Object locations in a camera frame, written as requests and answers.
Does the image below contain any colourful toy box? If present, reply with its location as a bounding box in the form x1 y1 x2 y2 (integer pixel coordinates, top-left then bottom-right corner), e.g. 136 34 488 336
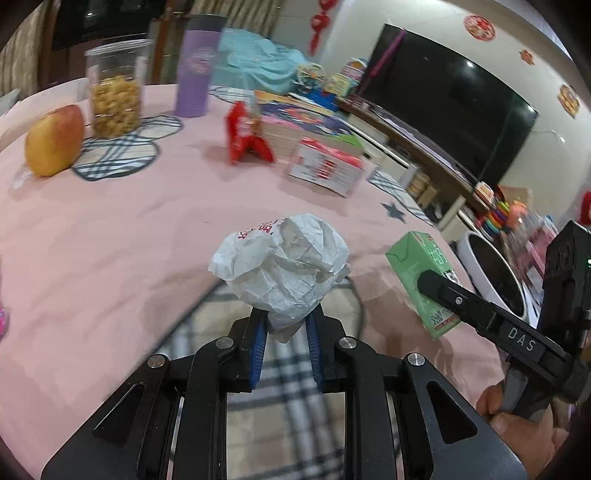
339 58 370 95

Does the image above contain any dark glass door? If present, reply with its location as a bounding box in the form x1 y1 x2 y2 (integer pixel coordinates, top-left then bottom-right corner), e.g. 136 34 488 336
51 0 195 51

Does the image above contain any white and red box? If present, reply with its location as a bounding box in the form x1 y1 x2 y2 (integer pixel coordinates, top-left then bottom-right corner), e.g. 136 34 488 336
285 136 377 198

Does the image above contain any rainbow stacking ring toy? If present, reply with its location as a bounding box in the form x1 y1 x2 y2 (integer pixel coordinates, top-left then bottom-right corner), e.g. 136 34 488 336
480 198 513 236

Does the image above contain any clear plastic snack jar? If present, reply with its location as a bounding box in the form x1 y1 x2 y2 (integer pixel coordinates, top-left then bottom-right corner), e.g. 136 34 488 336
84 39 153 139

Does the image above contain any white round bin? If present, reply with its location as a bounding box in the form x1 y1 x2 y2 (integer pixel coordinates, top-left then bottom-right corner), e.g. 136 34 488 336
455 231 539 328

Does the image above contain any purple tumbler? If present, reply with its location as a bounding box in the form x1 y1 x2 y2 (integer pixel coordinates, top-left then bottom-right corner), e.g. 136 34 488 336
174 15 227 118

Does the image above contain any person's right hand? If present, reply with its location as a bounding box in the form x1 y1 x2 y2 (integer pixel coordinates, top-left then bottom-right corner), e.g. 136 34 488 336
475 383 571 479

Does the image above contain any round red wall sticker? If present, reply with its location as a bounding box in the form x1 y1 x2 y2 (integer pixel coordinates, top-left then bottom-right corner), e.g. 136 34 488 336
464 14 497 40

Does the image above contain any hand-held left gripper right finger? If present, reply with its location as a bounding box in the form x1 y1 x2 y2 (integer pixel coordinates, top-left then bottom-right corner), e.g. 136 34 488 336
305 307 529 480

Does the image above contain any beige patterned curtain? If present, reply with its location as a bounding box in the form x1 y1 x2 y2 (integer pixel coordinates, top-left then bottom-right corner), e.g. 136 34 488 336
189 0 282 33
0 23 42 97

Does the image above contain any green drink carton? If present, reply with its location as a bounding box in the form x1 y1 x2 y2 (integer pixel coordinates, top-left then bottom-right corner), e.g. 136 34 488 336
385 231 462 341

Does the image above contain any white trash bin black liner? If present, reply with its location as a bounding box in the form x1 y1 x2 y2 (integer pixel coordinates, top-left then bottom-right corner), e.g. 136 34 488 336
471 237 529 319

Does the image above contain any apple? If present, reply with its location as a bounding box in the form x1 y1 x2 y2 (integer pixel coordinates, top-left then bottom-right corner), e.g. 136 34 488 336
24 104 86 177

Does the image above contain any black television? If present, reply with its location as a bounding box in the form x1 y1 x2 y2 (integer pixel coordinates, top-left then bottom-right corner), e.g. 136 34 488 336
358 23 540 185

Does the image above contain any plaid placemat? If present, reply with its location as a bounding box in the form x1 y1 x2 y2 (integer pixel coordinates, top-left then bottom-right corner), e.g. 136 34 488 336
157 277 370 480
71 114 183 183
369 168 437 227

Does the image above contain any red snack packet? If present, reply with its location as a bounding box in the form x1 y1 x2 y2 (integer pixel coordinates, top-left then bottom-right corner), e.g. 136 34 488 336
225 100 276 165

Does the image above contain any red and gold wall sticker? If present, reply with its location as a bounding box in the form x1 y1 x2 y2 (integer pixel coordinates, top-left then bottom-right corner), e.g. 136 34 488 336
558 84 580 118

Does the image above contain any white television cabinet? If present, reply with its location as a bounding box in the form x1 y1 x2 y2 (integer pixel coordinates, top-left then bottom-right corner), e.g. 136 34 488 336
337 99 490 232

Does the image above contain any red hanging decoration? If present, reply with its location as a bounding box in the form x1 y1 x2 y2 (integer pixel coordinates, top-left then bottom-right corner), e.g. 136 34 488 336
309 0 340 55

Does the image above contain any teal cloth cover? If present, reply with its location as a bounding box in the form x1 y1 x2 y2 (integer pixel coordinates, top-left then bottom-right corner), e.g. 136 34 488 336
212 28 315 95

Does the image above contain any white paper bag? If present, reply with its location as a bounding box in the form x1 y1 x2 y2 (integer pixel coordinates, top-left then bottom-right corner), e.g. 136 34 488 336
208 213 352 344

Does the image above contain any toy ferris wheel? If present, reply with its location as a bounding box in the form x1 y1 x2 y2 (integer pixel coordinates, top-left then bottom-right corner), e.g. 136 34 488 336
293 62 324 92

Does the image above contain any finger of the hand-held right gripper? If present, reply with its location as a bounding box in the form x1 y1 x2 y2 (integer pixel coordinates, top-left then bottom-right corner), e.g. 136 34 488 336
417 270 500 331

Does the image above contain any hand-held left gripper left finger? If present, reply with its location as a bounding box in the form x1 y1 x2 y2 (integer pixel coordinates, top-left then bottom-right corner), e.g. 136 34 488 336
41 307 269 480

